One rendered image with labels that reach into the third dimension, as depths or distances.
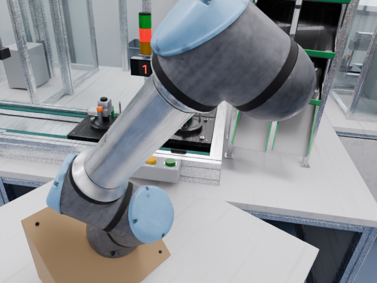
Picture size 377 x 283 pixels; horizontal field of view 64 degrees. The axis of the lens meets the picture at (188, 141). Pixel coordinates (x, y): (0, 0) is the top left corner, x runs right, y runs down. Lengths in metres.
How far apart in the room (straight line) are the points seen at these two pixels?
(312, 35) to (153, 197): 0.79
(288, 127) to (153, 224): 0.74
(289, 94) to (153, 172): 0.77
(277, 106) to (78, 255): 0.61
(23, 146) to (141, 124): 0.96
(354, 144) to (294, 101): 1.53
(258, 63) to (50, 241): 0.63
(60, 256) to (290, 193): 0.81
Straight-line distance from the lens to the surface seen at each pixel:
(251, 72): 0.37
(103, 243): 0.79
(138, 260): 0.88
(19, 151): 1.40
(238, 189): 1.17
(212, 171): 1.14
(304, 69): 0.41
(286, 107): 0.41
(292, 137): 1.22
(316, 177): 1.35
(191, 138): 1.24
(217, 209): 1.08
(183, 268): 0.91
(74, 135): 1.31
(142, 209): 0.64
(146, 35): 1.27
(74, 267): 0.82
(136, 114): 0.45
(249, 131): 1.19
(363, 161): 2.01
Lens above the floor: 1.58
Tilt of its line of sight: 30 degrees down
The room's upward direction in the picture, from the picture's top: 3 degrees clockwise
